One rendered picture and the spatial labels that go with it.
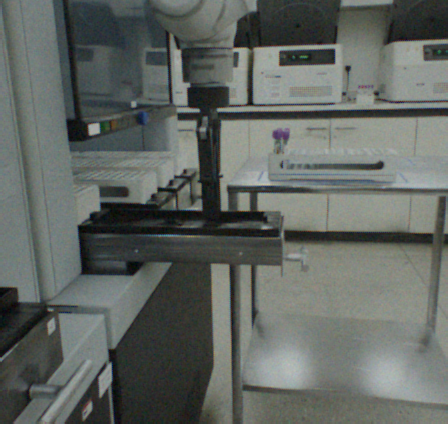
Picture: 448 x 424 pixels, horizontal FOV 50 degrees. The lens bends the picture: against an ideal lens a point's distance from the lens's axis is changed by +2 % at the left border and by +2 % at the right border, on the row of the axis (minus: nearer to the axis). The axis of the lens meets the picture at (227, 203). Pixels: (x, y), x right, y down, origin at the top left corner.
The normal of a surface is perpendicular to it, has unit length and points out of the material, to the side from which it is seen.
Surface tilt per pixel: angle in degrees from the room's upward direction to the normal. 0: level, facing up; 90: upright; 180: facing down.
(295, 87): 90
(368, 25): 90
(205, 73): 90
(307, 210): 90
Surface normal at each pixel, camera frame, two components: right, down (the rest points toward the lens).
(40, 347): 0.99, 0.01
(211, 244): -0.14, 0.25
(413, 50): -0.13, -0.29
